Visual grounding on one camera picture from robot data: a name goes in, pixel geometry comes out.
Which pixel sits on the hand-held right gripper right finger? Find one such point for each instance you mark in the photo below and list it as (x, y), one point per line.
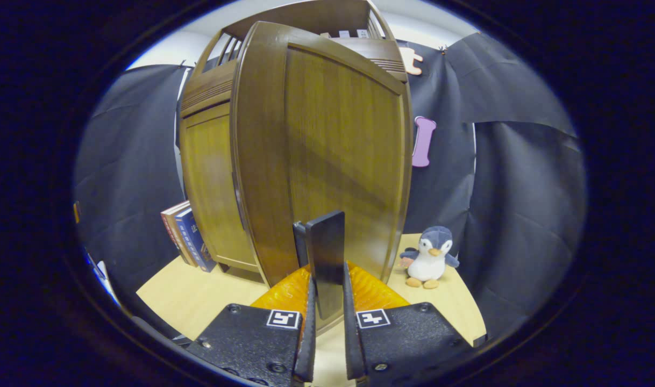
(351, 349)

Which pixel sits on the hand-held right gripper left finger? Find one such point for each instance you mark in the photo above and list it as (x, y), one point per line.
(307, 349)

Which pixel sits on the wooden shoe cabinet door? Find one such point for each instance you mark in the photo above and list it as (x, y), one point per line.
(338, 140)
(212, 183)

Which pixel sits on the wooden double-door shoe cabinet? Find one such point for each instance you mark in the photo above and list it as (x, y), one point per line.
(209, 161)

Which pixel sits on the penguin plush toy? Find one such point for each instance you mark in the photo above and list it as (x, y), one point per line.
(428, 258)

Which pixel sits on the blue book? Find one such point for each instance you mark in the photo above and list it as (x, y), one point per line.
(196, 239)

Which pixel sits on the brown book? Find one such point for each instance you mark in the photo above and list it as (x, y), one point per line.
(181, 236)

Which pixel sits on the red book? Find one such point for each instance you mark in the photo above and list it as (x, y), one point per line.
(170, 226)

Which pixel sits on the black backdrop cloth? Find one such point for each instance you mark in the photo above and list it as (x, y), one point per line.
(521, 215)

